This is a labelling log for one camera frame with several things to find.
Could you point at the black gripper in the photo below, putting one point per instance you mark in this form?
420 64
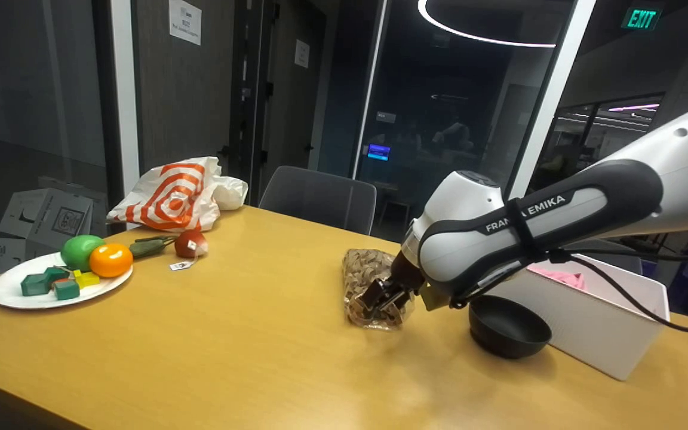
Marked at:
406 279

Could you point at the clear rubber band bag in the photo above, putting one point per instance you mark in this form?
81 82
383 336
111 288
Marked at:
358 265

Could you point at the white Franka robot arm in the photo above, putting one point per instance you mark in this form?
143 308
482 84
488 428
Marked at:
638 199

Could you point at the black bowl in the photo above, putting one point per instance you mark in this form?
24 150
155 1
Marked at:
512 338

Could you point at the white orange plastic bag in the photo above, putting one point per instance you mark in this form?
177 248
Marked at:
173 195

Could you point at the grey office chair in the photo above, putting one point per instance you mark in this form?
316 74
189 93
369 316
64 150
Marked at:
321 199

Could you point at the blue lit screen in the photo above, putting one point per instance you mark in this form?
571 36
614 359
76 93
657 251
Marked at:
377 151

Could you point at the red toy fruit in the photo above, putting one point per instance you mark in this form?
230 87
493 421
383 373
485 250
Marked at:
186 245

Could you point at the small white scrap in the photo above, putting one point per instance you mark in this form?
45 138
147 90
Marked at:
180 265

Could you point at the white plastic bin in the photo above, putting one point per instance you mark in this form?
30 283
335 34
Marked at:
597 336

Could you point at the thin white window mullion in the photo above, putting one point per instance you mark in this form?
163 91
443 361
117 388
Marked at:
371 80

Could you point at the green toy cucumber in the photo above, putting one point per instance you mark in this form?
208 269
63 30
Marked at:
147 248

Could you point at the small paper door sign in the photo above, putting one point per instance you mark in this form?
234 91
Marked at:
302 54

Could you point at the orange toy fruit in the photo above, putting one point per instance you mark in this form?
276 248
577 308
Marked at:
111 262

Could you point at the yellow toy block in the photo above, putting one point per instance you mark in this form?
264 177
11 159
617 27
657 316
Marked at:
83 281

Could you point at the green toy ball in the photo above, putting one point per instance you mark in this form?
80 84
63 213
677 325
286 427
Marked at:
76 251

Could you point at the green toy block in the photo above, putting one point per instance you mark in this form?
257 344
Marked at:
56 273
33 286
64 289

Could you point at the white plate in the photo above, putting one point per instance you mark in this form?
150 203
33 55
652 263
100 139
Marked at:
11 293

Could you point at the green exit sign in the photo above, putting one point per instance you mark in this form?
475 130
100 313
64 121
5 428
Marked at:
641 18

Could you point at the white window frame post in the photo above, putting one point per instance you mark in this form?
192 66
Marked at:
543 121

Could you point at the wide white wall pillar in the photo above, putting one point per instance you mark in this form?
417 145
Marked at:
122 97

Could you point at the white paper wall sign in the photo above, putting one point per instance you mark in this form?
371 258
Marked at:
184 23

